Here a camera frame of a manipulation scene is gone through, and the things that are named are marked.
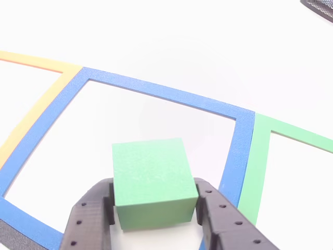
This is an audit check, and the green cube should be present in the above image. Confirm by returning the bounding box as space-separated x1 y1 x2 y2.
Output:
111 137 200 232

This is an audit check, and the orange square frame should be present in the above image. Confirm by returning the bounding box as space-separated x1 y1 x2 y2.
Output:
0 50 83 171

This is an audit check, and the green square frame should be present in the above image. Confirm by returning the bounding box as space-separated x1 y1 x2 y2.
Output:
238 112 333 227

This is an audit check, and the black mesh bin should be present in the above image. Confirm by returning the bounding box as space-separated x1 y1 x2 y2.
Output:
300 0 333 23

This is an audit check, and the blue square frame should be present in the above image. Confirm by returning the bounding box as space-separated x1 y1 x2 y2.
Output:
0 67 255 250

